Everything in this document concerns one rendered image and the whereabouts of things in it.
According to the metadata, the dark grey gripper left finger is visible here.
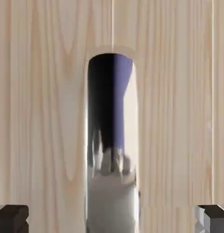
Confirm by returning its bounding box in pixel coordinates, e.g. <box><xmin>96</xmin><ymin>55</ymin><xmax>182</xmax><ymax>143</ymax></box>
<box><xmin>0</xmin><ymin>204</ymin><xmax>30</xmax><ymax>233</ymax></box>

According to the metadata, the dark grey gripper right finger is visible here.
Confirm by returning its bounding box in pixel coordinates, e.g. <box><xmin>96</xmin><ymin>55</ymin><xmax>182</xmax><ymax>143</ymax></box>
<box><xmin>194</xmin><ymin>204</ymin><xmax>224</xmax><ymax>233</ymax></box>

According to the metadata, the light wood drawer front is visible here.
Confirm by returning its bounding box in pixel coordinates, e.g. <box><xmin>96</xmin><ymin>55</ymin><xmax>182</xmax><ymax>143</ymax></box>
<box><xmin>0</xmin><ymin>0</ymin><xmax>224</xmax><ymax>233</ymax></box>

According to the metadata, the curved shiny metal handle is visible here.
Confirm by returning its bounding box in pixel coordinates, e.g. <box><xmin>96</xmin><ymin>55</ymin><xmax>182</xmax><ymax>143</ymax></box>
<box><xmin>83</xmin><ymin>52</ymin><xmax>141</xmax><ymax>233</ymax></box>

